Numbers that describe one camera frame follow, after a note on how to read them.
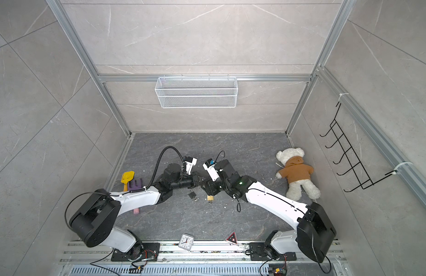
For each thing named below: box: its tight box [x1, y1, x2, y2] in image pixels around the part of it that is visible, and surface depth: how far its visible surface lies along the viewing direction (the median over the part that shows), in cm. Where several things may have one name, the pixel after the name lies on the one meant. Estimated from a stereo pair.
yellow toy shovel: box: [120, 170, 136, 192], surface depth 97 cm
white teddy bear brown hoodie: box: [275, 147, 321, 202], surface depth 95 cm
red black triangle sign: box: [224, 229, 239, 245], surface depth 78 cm
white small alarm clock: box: [177, 233, 195, 252], surface depth 76 cm
